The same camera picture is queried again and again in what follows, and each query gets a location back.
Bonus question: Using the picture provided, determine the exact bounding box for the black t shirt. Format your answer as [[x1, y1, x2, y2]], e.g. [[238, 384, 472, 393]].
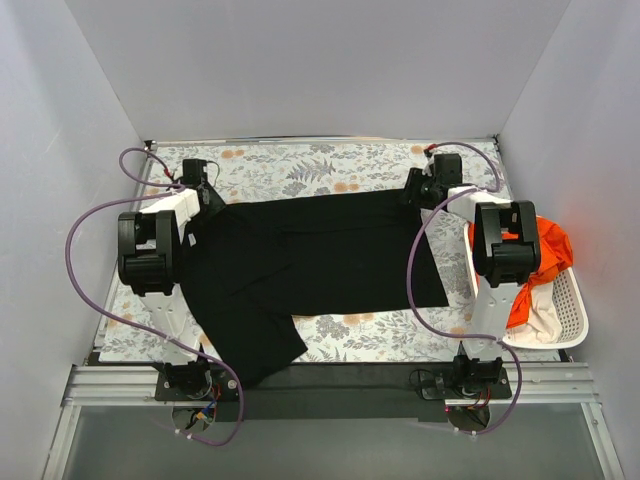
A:
[[180, 190, 448, 387]]

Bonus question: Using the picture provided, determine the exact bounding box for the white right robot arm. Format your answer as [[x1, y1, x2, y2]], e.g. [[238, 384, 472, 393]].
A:
[[401, 154, 541, 399]]

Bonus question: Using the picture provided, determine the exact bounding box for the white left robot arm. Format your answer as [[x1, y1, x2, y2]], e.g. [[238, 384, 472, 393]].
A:
[[117, 159, 225, 400]]

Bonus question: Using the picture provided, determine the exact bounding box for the floral patterned table mat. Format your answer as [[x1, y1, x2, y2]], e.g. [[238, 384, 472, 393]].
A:
[[95, 140, 511, 363]]

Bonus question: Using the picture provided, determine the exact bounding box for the orange t shirt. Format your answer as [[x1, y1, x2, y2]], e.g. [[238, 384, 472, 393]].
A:
[[507, 216, 574, 329]]

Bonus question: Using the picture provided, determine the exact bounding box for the white laundry basket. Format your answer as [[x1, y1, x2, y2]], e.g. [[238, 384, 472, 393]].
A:
[[464, 223, 589, 350]]

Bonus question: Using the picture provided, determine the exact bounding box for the cream t shirt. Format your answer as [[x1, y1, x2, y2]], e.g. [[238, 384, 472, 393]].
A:
[[527, 284, 562, 343]]

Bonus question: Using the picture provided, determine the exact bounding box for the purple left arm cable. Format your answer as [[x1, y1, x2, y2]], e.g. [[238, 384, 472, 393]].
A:
[[66, 147, 245, 447]]

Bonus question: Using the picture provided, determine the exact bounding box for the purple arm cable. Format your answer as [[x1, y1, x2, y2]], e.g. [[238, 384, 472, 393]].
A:
[[66, 147, 245, 447], [405, 141, 524, 437]]

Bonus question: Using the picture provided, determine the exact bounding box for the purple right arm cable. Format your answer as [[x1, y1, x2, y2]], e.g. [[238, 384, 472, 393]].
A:
[[405, 141, 524, 437]]

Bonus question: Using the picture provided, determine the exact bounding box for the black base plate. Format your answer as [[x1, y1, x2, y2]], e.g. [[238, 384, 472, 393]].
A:
[[89, 355, 512, 422]]

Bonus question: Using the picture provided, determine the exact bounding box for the aluminium frame rail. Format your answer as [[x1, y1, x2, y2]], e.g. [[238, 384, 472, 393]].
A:
[[60, 140, 600, 407]]

